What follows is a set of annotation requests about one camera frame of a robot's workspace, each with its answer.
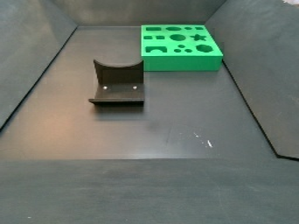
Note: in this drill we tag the green shape-sorter block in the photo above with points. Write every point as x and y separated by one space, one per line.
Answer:
179 47

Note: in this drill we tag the black curved holder stand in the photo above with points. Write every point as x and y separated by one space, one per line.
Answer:
119 79

